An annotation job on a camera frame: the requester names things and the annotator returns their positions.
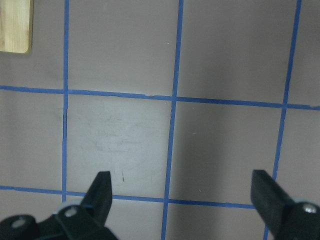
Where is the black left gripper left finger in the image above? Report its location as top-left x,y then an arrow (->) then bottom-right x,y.
0,171 -> 117,240

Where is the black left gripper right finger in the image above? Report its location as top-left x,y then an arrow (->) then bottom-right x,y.
250,169 -> 320,240

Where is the wooden mug tree stand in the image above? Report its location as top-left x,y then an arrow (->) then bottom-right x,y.
0,0 -> 34,54

